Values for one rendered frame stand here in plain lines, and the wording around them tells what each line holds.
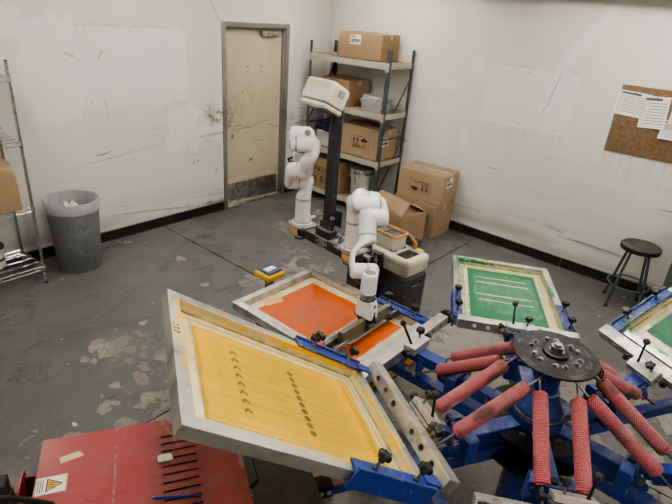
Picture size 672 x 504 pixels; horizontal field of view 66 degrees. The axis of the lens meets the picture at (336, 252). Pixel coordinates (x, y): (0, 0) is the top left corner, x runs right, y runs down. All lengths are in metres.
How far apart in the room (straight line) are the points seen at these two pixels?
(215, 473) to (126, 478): 0.25
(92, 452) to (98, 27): 4.23
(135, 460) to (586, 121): 5.02
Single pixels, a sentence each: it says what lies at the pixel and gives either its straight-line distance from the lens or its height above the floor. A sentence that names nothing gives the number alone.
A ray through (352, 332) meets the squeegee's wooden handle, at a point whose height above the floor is 1.03.
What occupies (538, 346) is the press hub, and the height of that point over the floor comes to 1.31.
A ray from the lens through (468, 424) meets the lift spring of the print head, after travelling 1.89.
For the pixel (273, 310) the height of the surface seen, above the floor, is 0.95.
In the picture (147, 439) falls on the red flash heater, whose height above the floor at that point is 1.10.
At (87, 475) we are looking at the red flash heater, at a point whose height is 1.10.
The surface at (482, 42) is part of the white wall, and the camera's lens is 6.14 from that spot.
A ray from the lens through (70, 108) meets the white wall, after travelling 5.38.
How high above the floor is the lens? 2.37
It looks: 25 degrees down
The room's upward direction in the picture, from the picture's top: 5 degrees clockwise
